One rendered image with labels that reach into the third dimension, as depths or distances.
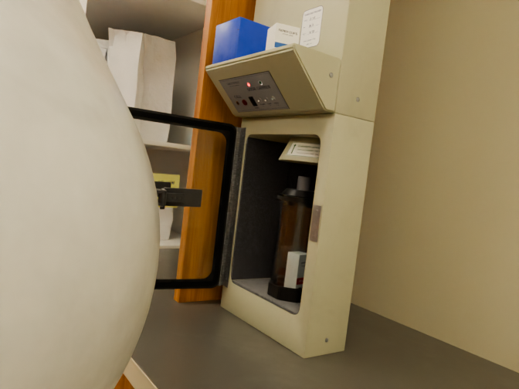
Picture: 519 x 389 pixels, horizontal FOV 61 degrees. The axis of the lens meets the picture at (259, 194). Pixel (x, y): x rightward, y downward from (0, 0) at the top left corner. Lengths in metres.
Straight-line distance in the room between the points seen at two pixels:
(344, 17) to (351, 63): 0.08
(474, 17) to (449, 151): 0.33
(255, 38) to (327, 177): 0.35
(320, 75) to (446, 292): 0.64
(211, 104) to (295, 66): 0.36
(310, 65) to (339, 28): 0.12
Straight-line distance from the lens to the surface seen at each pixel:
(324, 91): 0.83
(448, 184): 1.19
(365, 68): 0.92
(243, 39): 0.99
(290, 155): 0.95
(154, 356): 0.86
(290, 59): 0.82
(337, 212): 0.87
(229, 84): 1.01
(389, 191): 1.29
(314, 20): 0.96
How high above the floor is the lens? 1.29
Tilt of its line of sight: 3 degrees down
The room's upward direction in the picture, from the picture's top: 7 degrees clockwise
